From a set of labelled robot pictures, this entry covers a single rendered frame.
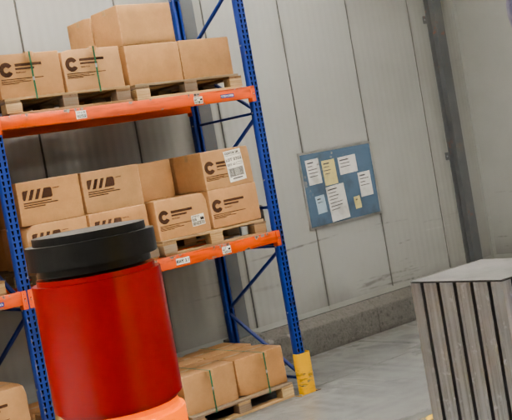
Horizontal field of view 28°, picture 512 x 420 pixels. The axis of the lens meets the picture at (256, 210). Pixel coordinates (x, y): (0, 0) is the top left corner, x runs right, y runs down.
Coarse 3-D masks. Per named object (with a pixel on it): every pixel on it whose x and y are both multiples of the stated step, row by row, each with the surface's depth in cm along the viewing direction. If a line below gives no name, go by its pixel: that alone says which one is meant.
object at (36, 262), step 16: (112, 224) 41; (128, 224) 39; (144, 224) 40; (32, 240) 39; (48, 240) 38; (64, 240) 38; (80, 240) 38; (96, 240) 38; (112, 240) 38; (128, 240) 39; (144, 240) 39; (32, 256) 39; (48, 256) 38; (64, 256) 38; (80, 256) 38; (96, 256) 38; (112, 256) 38; (128, 256) 38; (144, 256) 40; (32, 272) 39; (48, 272) 39; (64, 272) 38; (80, 272) 38
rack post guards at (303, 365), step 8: (304, 352) 1006; (296, 360) 1004; (304, 360) 1006; (296, 368) 1006; (304, 368) 1005; (296, 376) 1008; (304, 376) 1005; (312, 376) 1010; (304, 384) 1004; (312, 384) 1010; (304, 392) 1004
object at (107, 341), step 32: (32, 288) 40; (64, 288) 38; (96, 288) 38; (128, 288) 38; (160, 288) 40; (64, 320) 38; (96, 320) 38; (128, 320) 38; (160, 320) 39; (64, 352) 38; (96, 352) 38; (128, 352) 38; (160, 352) 39; (64, 384) 39; (96, 384) 38; (128, 384) 38; (160, 384) 39; (64, 416) 39; (96, 416) 38
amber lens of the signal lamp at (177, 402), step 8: (176, 400) 40; (152, 408) 40; (160, 408) 40; (168, 408) 40; (176, 408) 40; (184, 408) 40; (128, 416) 39; (136, 416) 39; (144, 416) 39; (152, 416) 39; (160, 416) 39; (168, 416) 39; (176, 416) 40; (184, 416) 40
